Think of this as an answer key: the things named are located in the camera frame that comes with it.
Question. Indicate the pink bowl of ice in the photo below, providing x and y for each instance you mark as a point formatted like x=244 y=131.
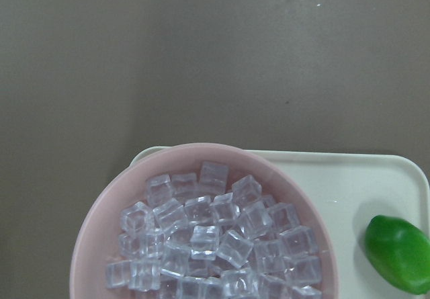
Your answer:
x=205 y=220

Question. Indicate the cream plastic tray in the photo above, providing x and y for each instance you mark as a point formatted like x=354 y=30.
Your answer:
x=335 y=193

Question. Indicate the green lime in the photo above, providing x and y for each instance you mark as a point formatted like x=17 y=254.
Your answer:
x=399 y=252

